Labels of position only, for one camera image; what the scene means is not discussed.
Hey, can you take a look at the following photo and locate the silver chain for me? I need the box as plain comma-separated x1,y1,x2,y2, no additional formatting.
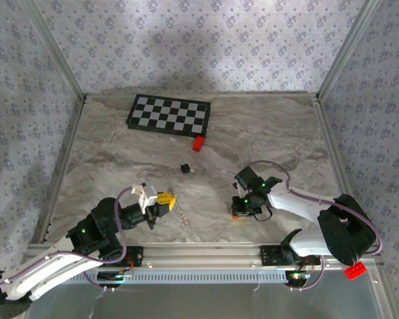
168,187,191,230

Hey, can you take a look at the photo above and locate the aluminium frame post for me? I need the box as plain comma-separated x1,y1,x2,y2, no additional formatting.
315,0,385,100
19,0,87,100

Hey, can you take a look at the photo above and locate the aluminium mounting rail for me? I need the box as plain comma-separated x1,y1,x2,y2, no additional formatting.
26,241,383,269

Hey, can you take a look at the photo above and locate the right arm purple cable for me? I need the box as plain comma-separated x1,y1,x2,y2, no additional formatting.
247,160,383,293

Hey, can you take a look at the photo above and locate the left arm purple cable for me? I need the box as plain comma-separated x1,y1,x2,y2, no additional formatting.
0,185,136,313

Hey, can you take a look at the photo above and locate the grey metal sheet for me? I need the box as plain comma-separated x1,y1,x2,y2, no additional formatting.
26,280,390,319

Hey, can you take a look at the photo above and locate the aluminium table side rail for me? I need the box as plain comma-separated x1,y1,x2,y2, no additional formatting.
312,94,366,242
33,96,87,245

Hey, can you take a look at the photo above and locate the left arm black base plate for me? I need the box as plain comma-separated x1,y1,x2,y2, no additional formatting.
118,245,144,268

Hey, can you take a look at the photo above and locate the grey slotted cable duct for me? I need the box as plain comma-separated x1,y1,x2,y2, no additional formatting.
66,267,289,285

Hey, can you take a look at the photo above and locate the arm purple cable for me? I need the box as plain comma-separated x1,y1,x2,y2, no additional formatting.
247,160,383,293
0,185,136,313

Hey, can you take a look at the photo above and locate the small circuit board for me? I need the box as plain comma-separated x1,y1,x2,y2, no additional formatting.
285,270,312,286
97,269,134,287

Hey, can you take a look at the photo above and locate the red toy brick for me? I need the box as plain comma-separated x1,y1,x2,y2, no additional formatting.
344,261,368,280

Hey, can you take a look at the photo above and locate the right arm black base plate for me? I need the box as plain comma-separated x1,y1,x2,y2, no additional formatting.
259,245,321,266

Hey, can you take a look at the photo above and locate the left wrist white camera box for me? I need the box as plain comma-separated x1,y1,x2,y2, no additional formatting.
131,183,159,213

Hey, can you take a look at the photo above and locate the black grey checkerboard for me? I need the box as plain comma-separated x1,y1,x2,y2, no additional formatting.
125,94,211,138

